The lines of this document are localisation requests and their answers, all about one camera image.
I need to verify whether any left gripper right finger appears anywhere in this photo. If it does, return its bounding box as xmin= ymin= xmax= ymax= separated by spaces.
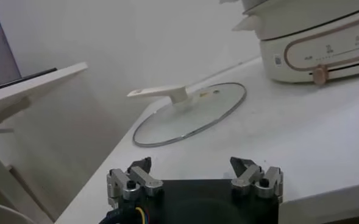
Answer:
xmin=229 ymin=156 xmax=284 ymax=203

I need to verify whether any left gripper coloured wire bundle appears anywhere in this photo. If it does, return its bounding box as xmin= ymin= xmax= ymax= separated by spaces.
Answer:
xmin=98 ymin=206 xmax=151 ymax=224

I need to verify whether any cream electric cooker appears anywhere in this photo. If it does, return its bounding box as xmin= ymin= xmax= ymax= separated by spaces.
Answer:
xmin=232 ymin=0 xmax=359 ymax=86

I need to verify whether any black keyboard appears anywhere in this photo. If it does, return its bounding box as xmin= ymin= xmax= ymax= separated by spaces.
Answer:
xmin=0 ymin=67 xmax=58 ymax=94

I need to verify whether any white side desk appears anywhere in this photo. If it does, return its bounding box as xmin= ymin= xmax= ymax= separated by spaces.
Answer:
xmin=0 ymin=62 xmax=88 ymax=224

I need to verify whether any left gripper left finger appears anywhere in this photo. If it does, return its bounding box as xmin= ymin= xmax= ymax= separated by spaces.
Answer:
xmin=106 ymin=156 xmax=165 ymax=211

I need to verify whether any glass lid with white handle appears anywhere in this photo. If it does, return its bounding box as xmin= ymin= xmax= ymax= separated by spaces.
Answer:
xmin=127 ymin=82 xmax=247 ymax=149

